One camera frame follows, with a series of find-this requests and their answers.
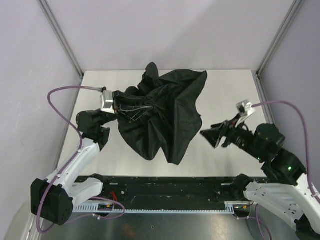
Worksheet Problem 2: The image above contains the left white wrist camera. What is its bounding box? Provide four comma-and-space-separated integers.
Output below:
100, 87, 115, 114

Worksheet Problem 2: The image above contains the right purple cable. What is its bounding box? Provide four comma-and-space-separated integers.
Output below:
252, 100, 320, 205

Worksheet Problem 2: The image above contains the right aluminium frame post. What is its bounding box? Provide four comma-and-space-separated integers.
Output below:
256, 0, 305, 76

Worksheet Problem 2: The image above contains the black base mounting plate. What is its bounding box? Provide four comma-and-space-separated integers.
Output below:
98, 176, 247, 212

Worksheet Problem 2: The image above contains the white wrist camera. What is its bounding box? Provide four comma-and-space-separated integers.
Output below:
236, 99, 256, 126
100, 87, 115, 114

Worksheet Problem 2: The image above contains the purple cable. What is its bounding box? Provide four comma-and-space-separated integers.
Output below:
252, 100, 320, 205
34, 85, 105, 235

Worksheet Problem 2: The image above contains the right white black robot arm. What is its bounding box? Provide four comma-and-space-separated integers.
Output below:
200, 118, 320, 240

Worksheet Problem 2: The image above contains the left aluminium frame post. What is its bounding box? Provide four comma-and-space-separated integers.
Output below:
36, 0, 85, 77

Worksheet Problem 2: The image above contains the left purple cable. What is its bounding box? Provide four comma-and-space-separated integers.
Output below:
34, 85, 105, 235

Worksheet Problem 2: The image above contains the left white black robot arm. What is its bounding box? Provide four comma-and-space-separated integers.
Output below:
30, 109, 117, 226

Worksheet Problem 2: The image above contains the grey slotted cable duct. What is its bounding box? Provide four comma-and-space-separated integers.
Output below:
72, 202, 237, 213

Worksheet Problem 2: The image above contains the aluminium frame post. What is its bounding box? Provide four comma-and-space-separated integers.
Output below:
36, 0, 85, 77
256, 0, 305, 76

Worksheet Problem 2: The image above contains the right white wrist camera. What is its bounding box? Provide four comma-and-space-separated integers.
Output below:
236, 99, 256, 126

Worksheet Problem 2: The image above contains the black folding umbrella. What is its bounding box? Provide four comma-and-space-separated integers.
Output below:
113, 62, 208, 165

